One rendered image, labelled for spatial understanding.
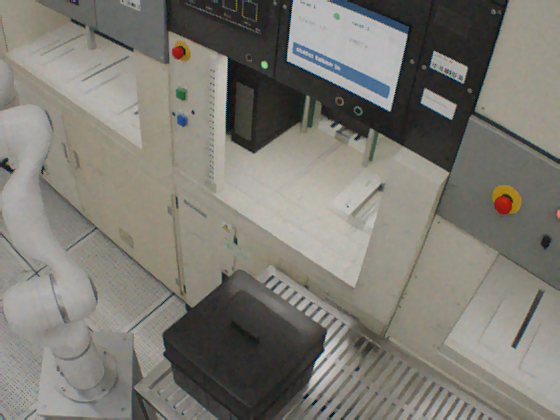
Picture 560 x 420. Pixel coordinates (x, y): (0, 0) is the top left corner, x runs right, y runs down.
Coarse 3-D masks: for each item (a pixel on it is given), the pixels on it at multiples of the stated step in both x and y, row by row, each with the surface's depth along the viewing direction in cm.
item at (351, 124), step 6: (324, 108) 199; (330, 108) 197; (324, 114) 200; (330, 114) 198; (336, 114) 197; (342, 114) 195; (336, 120) 198; (342, 120) 196; (348, 120) 194; (354, 120) 193; (348, 126) 196; (354, 126) 194; (360, 126) 192; (366, 126) 190; (360, 132) 194; (366, 132) 192; (354, 138) 197
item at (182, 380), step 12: (180, 372) 133; (312, 372) 144; (180, 384) 140; (192, 384) 132; (300, 384) 140; (192, 396) 139; (204, 396) 132; (288, 396) 138; (216, 408) 131; (276, 408) 135
